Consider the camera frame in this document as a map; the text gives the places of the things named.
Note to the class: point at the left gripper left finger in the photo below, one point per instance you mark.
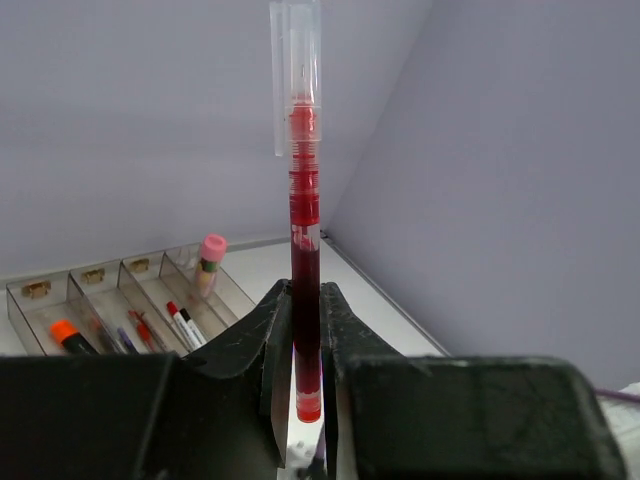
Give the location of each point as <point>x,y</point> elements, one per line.
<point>240,383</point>

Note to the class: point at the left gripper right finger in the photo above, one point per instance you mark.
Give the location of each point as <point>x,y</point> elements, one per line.
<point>344,340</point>

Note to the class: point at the red-capped whiteboard marker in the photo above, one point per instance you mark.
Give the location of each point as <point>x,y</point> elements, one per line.
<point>181,323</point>

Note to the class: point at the red gel pen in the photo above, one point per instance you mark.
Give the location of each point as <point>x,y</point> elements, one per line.
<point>145,332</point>

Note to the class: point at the dark purple gel pen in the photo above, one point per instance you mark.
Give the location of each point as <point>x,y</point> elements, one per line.
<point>126,341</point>

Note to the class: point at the blue gel pen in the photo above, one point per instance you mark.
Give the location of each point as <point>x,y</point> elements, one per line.
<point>107,344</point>

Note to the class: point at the orange highlighter marker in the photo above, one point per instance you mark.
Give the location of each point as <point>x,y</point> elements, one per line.
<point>70,339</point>

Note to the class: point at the red slim pen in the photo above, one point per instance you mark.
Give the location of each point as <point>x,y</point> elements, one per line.
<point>305,258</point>

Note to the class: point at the clear pen cap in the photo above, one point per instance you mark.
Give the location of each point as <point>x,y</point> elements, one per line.
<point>296,73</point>

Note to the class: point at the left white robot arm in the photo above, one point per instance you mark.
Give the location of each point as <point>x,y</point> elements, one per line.
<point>226,305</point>

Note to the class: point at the clear four-compartment organizer tray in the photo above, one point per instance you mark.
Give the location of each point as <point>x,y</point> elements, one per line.
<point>107,291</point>

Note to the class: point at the pink-capped glue stick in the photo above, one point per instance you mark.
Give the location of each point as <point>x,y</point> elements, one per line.
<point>212,251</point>

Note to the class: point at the aluminium side rail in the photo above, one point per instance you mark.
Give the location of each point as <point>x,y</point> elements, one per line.
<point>373,305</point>

